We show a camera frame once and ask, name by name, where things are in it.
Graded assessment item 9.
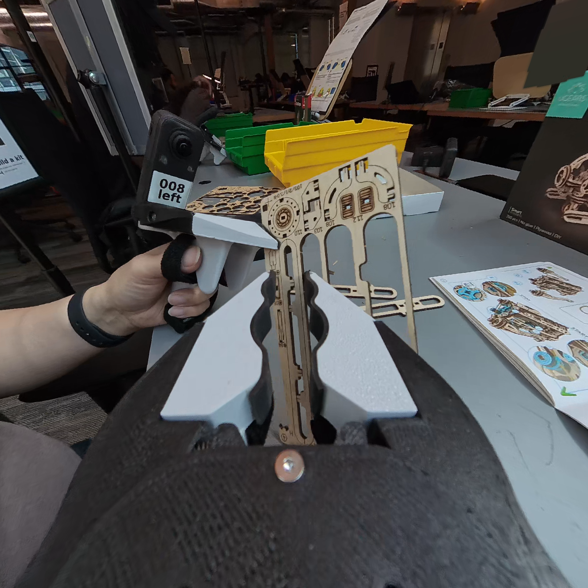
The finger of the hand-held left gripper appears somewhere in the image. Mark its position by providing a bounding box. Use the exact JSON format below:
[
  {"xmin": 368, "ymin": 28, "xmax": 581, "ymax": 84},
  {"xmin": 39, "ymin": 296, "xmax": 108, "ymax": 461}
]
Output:
[{"xmin": 192, "ymin": 213, "xmax": 279, "ymax": 251}]

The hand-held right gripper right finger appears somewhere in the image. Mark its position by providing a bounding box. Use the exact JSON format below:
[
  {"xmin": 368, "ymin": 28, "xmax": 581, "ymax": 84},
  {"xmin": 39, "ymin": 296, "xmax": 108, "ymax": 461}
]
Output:
[{"xmin": 305, "ymin": 271, "xmax": 419, "ymax": 444}]

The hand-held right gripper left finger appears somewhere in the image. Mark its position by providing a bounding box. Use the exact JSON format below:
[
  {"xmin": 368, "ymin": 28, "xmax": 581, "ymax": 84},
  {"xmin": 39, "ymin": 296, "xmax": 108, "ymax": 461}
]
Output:
[{"xmin": 160, "ymin": 271, "xmax": 276, "ymax": 446}]

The wooden model parts sheet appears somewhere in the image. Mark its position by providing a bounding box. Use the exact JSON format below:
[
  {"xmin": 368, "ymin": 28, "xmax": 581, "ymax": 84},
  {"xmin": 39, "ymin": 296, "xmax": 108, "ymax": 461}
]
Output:
[{"xmin": 260, "ymin": 145, "xmax": 419, "ymax": 446}]

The person's left forearm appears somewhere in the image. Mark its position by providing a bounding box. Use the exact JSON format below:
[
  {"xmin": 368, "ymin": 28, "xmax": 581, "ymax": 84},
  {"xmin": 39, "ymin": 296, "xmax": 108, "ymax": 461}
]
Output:
[{"xmin": 0, "ymin": 296, "xmax": 106, "ymax": 399}]

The black model kit box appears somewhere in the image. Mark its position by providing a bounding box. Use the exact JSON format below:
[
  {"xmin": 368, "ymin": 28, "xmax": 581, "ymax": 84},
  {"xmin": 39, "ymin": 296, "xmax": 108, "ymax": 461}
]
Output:
[{"xmin": 500, "ymin": 71, "xmax": 588, "ymax": 258}]

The person's left hand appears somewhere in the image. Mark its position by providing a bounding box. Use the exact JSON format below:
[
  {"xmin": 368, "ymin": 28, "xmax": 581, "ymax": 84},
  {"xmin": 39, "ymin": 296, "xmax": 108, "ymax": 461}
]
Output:
[{"xmin": 83, "ymin": 243, "xmax": 214, "ymax": 338}]

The green plastic bin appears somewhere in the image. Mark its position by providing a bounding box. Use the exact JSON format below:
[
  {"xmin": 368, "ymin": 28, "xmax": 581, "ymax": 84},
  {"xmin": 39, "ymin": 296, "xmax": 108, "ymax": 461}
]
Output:
[
  {"xmin": 449, "ymin": 87, "xmax": 492, "ymax": 109},
  {"xmin": 225, "ymin": 124, "xmax": 295, "ymax": 175},
  {"xmin": 204, "ymin": 112, "xmax": 254, "ymax": 138}
]

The perforated wooden leftover sheet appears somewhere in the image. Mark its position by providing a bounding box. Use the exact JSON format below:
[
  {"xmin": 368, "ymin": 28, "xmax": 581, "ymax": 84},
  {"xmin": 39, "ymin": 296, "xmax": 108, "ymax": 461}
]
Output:
[{"xmin": 186, "ymin": 185, "xmax": 283, "ymax": 217}]

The slotted wooden strip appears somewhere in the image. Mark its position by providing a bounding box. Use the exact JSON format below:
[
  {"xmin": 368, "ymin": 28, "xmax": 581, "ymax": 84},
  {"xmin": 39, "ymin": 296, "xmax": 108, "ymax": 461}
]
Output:
[
  {"xmin": 324, "ymin": 284, "xmax": 398, "ymax": 300},
  {"xmin": 370, "ymin": 295, "xmax": 445, "ymax": 319}
]

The yellow plastic bin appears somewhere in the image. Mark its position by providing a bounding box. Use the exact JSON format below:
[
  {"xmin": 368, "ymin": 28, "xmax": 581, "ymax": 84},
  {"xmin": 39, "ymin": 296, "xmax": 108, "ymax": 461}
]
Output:
[{"xmin": 264, "ymin": 119, "xmax": 413, "ymax": 187}]

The black wristband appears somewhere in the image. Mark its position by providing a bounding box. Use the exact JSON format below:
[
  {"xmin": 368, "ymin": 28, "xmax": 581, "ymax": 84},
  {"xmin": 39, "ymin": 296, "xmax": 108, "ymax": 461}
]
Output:
[{"xmin": 67, "ymin": 289, "xmax": 132, "ymax": 348}]

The instruction booklet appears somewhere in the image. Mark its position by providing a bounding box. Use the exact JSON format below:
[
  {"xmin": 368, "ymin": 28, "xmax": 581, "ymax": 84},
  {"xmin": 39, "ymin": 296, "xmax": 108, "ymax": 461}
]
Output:
[{"xmin": 429, "ymin": 262, "xmax": 588, "ymax": 430}]

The framed marker sign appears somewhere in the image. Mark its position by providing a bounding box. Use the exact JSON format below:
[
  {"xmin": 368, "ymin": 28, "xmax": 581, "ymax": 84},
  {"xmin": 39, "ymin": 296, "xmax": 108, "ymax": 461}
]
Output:
[{"xmin": 0, "ymin": 117, "xmax": 40, "ymax": 192}]

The white cardboard box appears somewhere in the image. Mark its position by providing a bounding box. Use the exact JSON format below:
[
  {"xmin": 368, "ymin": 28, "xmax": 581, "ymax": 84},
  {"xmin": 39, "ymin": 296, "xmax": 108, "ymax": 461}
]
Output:
[{"xmin": 399, "ymin": 172, "xmax": 445, "ymax": 217}]

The document stand with instruction sheet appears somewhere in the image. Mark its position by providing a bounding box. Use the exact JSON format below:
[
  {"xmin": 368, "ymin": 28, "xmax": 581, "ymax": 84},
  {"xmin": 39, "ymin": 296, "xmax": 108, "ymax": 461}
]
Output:
[{"xmin": 305, "ymin": 0, "xmax": 389, "ymax": 122}]

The black tool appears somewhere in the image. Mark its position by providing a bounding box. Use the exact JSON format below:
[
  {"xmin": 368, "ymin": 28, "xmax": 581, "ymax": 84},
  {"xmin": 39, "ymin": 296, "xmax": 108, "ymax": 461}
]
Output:
[{"xmin": 411, "ymin": 138, "xmax": 460, "ymax": 180}]

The brown cardboard box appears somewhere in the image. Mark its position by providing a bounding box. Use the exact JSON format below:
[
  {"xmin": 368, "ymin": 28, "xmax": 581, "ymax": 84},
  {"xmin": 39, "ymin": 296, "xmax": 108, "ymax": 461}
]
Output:
[{"xmin": 493, "ymin": 53, "xmax": 552, "ymax": 99}]

